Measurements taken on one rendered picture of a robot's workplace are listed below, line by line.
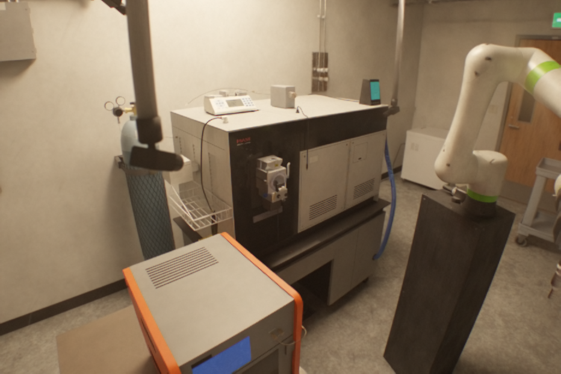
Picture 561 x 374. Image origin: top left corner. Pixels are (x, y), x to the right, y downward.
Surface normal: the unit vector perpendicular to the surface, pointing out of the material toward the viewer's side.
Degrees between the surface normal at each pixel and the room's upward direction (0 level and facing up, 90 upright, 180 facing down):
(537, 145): 90
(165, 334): 0
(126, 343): 0
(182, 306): 0
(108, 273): 90
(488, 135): 90
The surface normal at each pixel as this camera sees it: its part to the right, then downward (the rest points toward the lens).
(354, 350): 0.00, -0.94
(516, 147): -0.77, 0.22
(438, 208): -0.94, 0.11
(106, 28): 0.63, 0.26
